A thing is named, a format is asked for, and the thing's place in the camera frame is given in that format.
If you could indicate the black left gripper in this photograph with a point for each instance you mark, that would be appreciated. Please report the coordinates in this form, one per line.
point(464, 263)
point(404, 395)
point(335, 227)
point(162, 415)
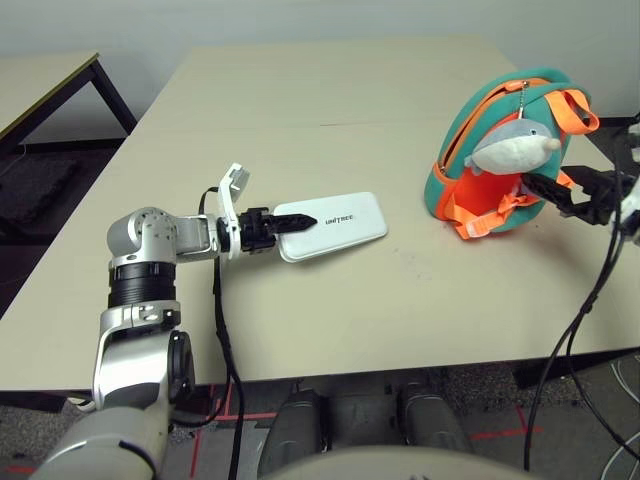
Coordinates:
point(257, 231)

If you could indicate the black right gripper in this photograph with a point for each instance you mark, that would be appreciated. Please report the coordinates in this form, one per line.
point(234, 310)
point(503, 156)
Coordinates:
point(607, 200)

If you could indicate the teal and orange backpack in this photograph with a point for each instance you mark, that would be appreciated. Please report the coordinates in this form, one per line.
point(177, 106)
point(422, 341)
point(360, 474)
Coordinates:
point(480, 200)

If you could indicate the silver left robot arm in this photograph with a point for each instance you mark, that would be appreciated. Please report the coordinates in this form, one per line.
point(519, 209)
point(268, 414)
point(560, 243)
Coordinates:
point(140, 360)

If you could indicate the grey white plush dolphin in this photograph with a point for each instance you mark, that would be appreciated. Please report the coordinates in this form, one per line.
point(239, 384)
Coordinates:
point(510, 150)

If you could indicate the red floor tape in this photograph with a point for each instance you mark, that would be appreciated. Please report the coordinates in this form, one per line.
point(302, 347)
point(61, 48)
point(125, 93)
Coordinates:
point(505, 431)
point(227, 415)

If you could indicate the dark grey left robot leg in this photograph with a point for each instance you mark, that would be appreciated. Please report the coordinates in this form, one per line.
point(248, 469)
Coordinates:
point(295, 430)

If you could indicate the dark grey robot leg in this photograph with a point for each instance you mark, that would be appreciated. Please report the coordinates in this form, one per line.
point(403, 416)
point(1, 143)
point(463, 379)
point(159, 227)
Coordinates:
point(435, 420)
point(295, 430)

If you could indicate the grey robot waist block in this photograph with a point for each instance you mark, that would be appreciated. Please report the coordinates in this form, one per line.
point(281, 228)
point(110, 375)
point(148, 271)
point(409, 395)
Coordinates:
point(362, 420)

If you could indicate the dark grey right robot leg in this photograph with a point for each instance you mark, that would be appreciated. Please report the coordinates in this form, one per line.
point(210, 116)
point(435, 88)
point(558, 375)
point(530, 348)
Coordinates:
point(435, 420)

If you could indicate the black foam mat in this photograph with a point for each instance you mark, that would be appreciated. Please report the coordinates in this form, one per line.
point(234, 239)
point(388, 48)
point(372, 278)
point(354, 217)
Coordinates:
point(35, 185)

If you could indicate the beige robot torso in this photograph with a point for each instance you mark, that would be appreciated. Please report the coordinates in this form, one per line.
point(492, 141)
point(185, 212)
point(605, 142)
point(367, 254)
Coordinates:
point(400, 465)

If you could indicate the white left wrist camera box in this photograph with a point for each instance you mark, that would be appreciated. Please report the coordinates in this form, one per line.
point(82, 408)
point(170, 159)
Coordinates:
point(227, 200)

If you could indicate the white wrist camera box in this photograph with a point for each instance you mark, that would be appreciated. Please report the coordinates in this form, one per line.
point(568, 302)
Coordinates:
point(227, 200)
point(631, 220)

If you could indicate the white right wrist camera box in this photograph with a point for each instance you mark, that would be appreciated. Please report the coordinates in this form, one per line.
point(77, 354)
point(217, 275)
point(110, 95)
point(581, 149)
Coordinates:
point(631, 220)

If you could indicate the beige side table black frame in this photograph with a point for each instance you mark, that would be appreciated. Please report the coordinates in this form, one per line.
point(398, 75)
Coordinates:
point(40, 80)

